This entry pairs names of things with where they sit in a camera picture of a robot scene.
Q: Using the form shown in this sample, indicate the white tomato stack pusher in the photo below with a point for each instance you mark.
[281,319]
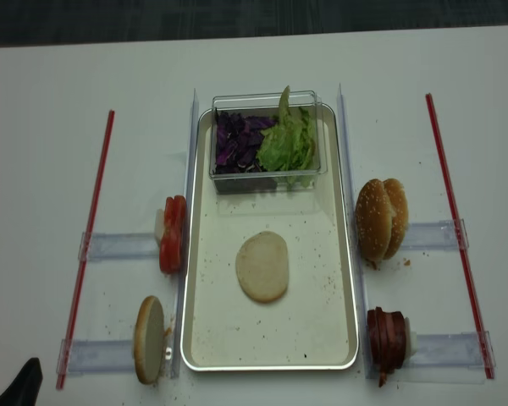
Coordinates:
[159,227]

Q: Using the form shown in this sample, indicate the clear rail left of tray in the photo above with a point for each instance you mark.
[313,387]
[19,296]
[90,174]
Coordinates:
[189,185]

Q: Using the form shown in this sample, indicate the clear sesame bun track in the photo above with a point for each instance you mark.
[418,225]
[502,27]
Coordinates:
[441,235]

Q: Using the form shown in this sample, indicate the clear patty track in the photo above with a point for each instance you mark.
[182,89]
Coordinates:
[465,357]

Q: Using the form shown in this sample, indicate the bun bottom slice on tray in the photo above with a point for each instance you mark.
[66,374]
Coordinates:
[262,267]

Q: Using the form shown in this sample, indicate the left red straw rail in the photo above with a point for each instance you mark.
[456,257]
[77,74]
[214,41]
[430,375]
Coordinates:
[63,360]

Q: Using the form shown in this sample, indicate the white patty stack pusher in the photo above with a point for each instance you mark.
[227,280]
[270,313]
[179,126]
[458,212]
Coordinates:
[411,341]

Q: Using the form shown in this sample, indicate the right red straw rail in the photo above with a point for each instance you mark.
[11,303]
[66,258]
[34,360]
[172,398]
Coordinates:
[488,360]

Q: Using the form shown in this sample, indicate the upright bun slice left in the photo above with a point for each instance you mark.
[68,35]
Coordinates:
[149,340]

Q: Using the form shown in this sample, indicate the purple cabbage pieces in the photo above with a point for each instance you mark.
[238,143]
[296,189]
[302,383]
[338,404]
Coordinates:
[238,140]

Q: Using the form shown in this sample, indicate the red straw rail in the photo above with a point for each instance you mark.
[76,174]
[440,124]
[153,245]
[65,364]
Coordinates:
[63,360]
[488,360]

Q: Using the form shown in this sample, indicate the red tomato slices stack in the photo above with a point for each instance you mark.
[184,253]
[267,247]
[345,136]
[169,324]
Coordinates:
[171,241]

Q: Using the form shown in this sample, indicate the sesame bun rear half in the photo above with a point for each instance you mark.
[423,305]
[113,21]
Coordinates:
[397,198]

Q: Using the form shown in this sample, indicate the clear bun slice track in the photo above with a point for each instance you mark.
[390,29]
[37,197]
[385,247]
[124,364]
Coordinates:
[79,357]

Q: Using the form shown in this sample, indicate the green lettuce pile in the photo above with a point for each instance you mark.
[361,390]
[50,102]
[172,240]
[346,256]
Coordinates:
[288,145]

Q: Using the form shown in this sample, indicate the brown meat patties stack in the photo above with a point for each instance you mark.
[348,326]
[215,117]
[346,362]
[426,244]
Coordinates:
[388,337]

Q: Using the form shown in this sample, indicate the clear tomato track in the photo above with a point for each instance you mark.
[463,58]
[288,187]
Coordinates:
[117,246]

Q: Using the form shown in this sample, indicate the clear rail right of tray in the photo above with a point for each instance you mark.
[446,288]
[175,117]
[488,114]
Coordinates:
[355,253]

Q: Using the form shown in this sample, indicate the clear plastic salad box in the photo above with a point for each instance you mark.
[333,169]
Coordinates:
[267,105]

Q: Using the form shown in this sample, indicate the silver metal tray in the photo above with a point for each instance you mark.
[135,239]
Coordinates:
[313,326]

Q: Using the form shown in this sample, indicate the clear rail of tray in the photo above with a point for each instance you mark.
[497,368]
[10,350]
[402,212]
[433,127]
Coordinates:
[189,185]
[355,253]

